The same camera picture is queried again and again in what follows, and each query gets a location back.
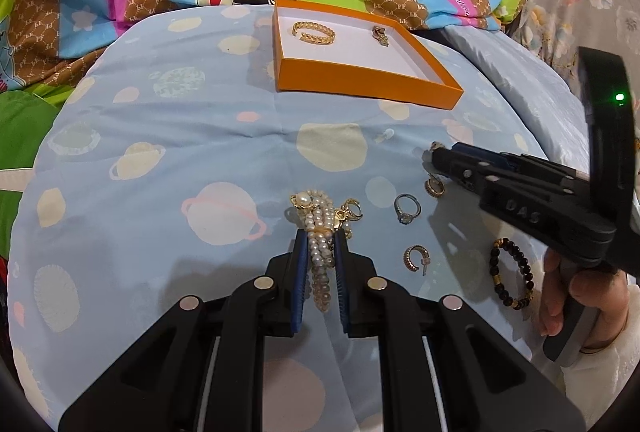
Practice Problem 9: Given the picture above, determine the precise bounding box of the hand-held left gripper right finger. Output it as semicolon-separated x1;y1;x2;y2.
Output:
334;228;586;432

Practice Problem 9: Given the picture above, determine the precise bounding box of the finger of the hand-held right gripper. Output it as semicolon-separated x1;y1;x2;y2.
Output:
452;143;527;171
425;145;502;194

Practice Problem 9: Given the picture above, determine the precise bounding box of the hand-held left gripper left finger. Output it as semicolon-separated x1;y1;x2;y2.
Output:
57;228;308;432

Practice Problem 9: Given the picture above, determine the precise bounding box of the white pearl bracelet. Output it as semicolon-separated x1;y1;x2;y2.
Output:
290;189;351;313

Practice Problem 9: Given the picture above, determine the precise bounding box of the gold hoop earring with post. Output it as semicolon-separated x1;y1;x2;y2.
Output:
403;245;428;276

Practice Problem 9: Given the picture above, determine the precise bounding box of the silver ring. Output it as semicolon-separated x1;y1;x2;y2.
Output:
393;193;422;226

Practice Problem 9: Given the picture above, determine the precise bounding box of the dark bead bracelet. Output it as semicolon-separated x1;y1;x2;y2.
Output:
489;237;535;311

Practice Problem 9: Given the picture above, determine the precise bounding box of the gold double hoop earring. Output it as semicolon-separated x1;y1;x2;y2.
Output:
339;197;366;238

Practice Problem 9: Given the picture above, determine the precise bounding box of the orange jewelry box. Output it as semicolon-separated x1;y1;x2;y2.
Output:
272;0;465;110

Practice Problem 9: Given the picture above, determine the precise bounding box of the person's right forearm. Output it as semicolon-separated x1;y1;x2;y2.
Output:
560;327;640;432

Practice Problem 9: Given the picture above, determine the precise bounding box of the person's right hand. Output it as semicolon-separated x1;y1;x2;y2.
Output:
542;248;631;354

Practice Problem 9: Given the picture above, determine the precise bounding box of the pale blue pillow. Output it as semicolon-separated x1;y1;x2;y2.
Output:
445;25;596;163

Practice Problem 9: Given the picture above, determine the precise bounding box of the light blue planet-print cushion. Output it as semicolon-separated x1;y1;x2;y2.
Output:
7;5;571;432

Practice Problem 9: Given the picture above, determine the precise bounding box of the green leaf-print cloth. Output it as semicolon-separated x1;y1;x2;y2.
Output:
0;82;76;273

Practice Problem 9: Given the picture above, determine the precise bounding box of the gold chain bracelet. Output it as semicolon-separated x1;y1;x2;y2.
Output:
291;21;336;46

